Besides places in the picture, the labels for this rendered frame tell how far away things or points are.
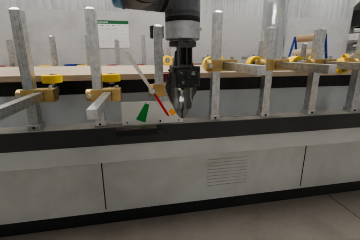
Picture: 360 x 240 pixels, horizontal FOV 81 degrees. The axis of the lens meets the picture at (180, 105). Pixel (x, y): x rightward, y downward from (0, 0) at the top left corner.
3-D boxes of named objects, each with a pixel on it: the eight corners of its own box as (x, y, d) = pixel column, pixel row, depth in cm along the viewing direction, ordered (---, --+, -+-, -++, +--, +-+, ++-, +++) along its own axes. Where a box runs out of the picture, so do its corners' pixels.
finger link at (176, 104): (173, 123, 56) (173, 89, 54) (170, 117, 62) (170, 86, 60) (185, 122, 57) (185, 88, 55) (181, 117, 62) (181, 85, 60)
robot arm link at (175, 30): (163, 25, 58) (197, 25, 59) (163, 43, 59) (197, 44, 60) (166, 19, 49) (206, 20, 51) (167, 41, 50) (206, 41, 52)
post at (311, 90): (311, 127, 107) (327, 27, 95) (305, 127, 106) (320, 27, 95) (306, 125, 110) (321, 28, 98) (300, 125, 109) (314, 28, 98)
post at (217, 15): (218, 122, 97) (223, 9, 85) (211, 122, 96) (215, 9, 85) (215, 119, 100) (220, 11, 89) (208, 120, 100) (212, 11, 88)
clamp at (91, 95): (120, 101, 86) (119, 89, 84) (85, 102, 83) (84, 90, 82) (121, 98, 92) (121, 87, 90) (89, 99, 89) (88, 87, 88)
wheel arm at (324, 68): (336, 74, 69) (338, 62, 68) (327, 74, 68) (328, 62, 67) (256, 65, 116) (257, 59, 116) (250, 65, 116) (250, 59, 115)
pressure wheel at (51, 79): (68, 98, 96) (65, 73, 93) (50, 102, 89) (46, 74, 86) (59, 96, 100) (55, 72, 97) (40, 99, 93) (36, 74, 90)
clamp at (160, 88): (180, 95, 90) (180, 83, 89) (149, 96, 88) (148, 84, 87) (178, 93, 95) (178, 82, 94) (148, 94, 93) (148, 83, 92)
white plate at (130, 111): (182, 122, 93) (182, 100, 90) (122, 125, 88) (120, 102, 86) (182, 121, 93) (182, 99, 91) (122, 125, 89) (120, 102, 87)
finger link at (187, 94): (185, 122, 57) (185, 88, 55) (181, 117, 62) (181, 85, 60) (196, 121, 57) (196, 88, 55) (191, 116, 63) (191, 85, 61)
